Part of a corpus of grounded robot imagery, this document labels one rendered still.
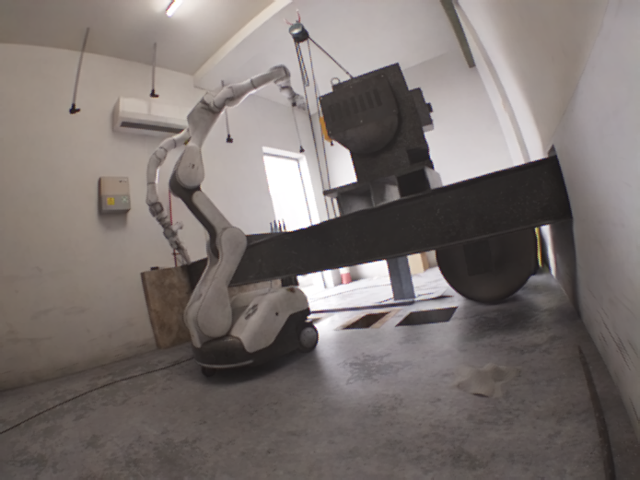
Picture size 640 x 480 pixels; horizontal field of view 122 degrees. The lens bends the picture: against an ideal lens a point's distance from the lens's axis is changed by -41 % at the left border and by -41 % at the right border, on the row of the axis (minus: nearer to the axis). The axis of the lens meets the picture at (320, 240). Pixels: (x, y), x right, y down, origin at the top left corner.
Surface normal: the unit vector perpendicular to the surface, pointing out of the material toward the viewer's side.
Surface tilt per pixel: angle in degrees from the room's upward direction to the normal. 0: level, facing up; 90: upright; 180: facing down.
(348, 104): 90
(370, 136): 90
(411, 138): 90
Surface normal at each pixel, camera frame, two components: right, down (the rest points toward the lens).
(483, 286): -0.58, 0.08
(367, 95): -0.40, 0.04
